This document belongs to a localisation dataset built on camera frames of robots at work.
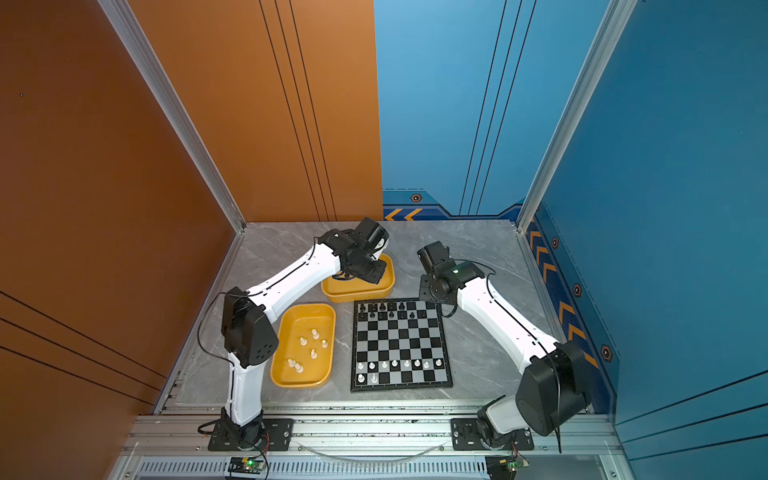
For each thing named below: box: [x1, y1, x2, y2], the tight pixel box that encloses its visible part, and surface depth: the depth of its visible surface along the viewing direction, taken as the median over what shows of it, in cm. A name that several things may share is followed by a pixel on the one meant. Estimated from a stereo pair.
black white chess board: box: [350, 298, 453, 393], surface depth 88 cm
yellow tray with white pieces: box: [270, 303, 336, 388], surface depth 86 cm
